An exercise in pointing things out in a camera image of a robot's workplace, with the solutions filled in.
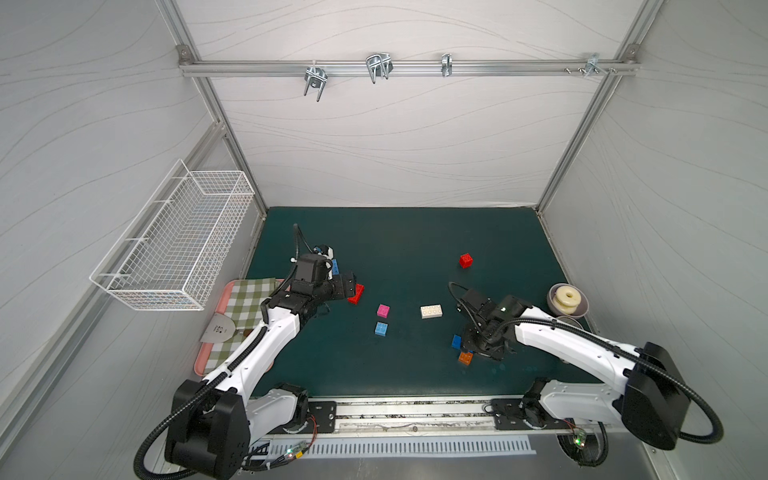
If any orange small lego brick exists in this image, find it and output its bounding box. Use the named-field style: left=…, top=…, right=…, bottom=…
left=458, top=352, right=473, bottom=366

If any red long lego brick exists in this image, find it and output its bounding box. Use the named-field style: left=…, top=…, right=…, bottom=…
left=347, top=284, right=365, bottom=305

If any white long lego brick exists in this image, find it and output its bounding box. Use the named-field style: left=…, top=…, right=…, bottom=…
left=420, top=304, right=443, bottom=319

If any small red lego cube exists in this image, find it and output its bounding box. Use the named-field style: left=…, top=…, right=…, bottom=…
left=459, top=254, right=473, bottom=269

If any light blue small lego brick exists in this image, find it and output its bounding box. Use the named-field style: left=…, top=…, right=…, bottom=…
left=375, top=322, right=388, bottom=337

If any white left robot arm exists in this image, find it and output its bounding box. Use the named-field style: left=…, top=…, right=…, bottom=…
left=161, top=245, right=356, bottom=479

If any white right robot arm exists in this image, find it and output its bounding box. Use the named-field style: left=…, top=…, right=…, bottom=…
left=456, top=289, right=691, bottom=450

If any magenta small lego brick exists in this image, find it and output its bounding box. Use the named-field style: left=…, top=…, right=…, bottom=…
left=377, top=304, right=390, bottom=319

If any green checkered cloth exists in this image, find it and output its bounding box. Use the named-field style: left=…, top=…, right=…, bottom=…
left=203, top=278, right=280, bottom=375

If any mauve bowl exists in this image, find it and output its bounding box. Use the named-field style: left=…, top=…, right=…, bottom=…
left=547, top=283, right=589, bottom=319

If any pink plastic tray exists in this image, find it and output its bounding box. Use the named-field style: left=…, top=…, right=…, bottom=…
left=193, top=278, right=280, bottom=377

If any metal u-bolt clamp left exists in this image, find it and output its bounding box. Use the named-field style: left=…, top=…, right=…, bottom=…
left=303, top=66, right=328, bottom=102

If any metal u-bolt clamp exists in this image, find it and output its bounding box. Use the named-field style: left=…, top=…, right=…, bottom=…
left=365, top=53, right=393, bottom=84
left=303, top=66, right=328, bottom=102

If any aluminium top crossbar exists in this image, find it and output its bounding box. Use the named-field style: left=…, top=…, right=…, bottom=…
left=179, top=57, right=641, bottom=78

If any metal u-bolt clamp middle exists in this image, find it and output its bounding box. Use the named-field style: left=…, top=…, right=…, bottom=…
left=365, top=53, right=393, bottom=84

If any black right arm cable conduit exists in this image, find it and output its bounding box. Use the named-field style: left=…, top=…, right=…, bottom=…
left=497, top=317, right=725, bottom=446

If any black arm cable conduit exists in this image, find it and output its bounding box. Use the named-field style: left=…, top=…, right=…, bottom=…
left=133, top=326, right=268, bottom=480
left=497, top=317, right=725, bottom=446

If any cream ring toy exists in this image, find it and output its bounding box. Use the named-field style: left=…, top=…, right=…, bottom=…
left=552, top=284, right=583, bottom=315

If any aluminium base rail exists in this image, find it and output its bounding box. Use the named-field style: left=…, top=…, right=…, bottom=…
left=263, top=395, right=601, bottom=436

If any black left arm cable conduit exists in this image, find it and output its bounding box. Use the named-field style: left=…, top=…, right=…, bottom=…
left=133, top=326, right=268, bottom=480

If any white wire basket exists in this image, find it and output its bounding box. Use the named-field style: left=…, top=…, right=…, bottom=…
left=90, top=159, right=254, bottom=312

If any white slotted cable duct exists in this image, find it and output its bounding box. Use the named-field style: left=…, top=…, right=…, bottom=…
left=305, top=434, right=536, bottom=459

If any metal bracket small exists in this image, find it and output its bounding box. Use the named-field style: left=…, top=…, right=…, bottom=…
left=441, top=53, right=453, bottom=78

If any metal bracket right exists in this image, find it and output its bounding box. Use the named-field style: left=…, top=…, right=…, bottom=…
left=564, top=53, right=618, bottom=78

